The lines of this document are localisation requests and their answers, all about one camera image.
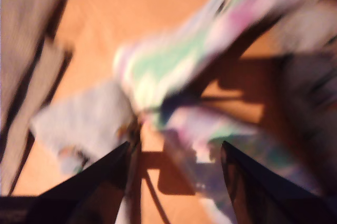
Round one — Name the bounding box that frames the grey frilly cuff sock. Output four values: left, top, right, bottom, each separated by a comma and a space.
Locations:
0, 39, 75, 196

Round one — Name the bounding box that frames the pale toucan print sock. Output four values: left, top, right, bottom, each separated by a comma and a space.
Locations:
276, 0, 337, 109
30, 80, 138, 177

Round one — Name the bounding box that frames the pastel tie-dye sock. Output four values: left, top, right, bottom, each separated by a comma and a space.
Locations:
160, 105, 324, 224
114, 0, 337, 127

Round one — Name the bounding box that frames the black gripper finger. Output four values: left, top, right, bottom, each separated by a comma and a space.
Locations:
26, 141, 132, 224
222, 141, 324, 224

